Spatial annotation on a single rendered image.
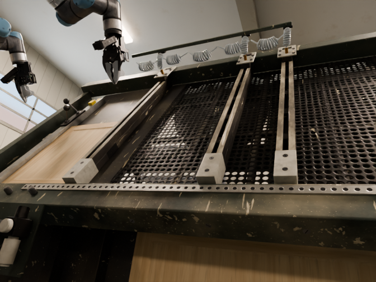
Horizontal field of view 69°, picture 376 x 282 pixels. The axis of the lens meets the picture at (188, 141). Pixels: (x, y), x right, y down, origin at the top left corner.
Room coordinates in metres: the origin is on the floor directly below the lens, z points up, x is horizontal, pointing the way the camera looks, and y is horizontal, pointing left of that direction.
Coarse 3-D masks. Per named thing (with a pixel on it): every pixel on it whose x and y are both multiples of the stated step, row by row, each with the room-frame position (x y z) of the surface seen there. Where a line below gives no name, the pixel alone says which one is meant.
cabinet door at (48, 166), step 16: (80, 128) 1.49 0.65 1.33; (96, 128) 1.43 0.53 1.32; (64, 144) 1.40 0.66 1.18; (80, 144) 1.35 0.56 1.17; (32, 160) 1.37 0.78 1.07; (48, 160) 1.33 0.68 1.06; (64, 160) 1.28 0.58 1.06; (16, 176) 1.30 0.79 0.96; (32, 176) 1.26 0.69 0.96; (48, 176) 1.21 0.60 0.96
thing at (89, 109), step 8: (96, 104) 1.69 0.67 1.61; (88, 112) 1.65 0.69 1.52; (80, 120) 1.60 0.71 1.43; (64, 128) 1.52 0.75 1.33; (48, 136) 1.49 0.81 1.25; (56, 136) 1.48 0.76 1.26; (40, 144) 1.43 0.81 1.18; (48, 144) 1.45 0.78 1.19; (32, 152) 1.39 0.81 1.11; (24, 160) 1.36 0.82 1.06; (8, 168) 1.33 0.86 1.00; (16, 168) 1.34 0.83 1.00; (0, 176) 1.30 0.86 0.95; (8, 176) 1.32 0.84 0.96
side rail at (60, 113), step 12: (84, 96) 1.87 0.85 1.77; (72, 108) 1.80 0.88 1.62; (84, 108) 1.90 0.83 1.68; (48, 120) 1.67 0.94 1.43; (60, 120) 1.75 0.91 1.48; (36, 132) 1.62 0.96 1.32; (48, 132) 1.69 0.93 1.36; (12, 144) 1.52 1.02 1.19; (24, 144) 1.58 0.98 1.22; (36, 144) 1.65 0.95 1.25; (0, 156) 1.48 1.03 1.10; (12, 156) 1.54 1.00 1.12; (0, 168) 1.50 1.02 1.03
